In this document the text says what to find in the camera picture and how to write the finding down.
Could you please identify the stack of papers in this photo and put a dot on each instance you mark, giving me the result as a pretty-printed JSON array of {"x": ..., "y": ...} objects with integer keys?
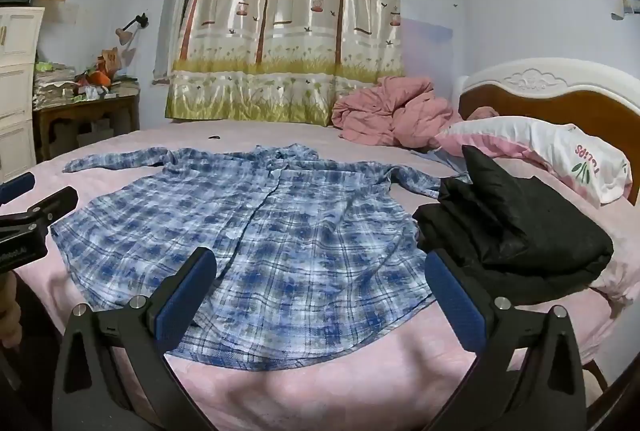
[{"x": 52, "y": 83}]

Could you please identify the bed with pink sheet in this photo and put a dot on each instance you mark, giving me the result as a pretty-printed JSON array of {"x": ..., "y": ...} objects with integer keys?
[{"x": 350, "y": 391}]

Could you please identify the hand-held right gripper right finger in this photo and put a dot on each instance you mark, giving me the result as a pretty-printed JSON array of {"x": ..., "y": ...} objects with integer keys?
[{"x": 455, "y": 301}]

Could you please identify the white drawer cabinet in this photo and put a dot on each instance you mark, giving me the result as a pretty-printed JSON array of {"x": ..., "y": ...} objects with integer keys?
[{"x": 17, "y": 86}]

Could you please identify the person's left hand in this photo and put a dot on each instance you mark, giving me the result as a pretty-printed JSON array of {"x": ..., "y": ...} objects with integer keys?
[{"x": 7, "y": 323}]

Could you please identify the tree print curtain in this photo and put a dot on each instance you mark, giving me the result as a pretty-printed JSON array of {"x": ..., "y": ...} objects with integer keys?
[{"x": 290, "y": 26}]

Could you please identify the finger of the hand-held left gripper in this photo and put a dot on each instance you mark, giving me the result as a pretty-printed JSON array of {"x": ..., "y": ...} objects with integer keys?
[
  {"x": 50, "y": 206},
  {"x": 17, "y": 188}
]

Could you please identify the pink crumpled quilt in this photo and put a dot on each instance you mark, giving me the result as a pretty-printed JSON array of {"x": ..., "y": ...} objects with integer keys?
[{"x": 395, "y": 116}]

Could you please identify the small white wall shelf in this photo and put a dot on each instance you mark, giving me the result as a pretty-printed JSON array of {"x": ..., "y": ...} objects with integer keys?
[{"x": 627, "y": 8}]

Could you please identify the black folded clothes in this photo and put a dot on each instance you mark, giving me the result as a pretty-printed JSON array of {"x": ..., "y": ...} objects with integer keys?
[{"x": 520, "y": 231}]

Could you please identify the wooden side table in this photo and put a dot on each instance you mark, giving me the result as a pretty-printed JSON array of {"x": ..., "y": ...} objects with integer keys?
[{"x": 85, "y": 111}]

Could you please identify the orange toy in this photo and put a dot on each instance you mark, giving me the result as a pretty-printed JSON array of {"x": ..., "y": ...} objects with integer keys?
[{"x": 100, "y": 73}]

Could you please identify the white and wooden headboard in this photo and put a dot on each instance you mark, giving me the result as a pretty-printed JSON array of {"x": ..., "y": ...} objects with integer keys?
[{"x": 565, "y": 96}]

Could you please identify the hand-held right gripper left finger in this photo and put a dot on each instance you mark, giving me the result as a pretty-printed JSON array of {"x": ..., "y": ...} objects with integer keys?
[{"x": 182, "y": 306}]

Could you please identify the pink wall lamp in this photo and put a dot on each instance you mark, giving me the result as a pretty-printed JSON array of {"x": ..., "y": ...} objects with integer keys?
[{"x": 125, "y": 31}]

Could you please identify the blue plaid shirt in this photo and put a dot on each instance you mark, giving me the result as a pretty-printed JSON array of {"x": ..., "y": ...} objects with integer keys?
[{"x": 280, "y": 241}]

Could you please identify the white and pink pillow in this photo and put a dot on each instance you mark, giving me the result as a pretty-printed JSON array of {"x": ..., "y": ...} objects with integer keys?
[{"x": 540, "y": 141}]

